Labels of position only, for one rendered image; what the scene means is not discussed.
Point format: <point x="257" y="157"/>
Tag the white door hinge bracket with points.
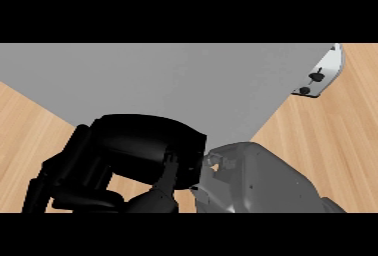
<point x="331" y="66"/>

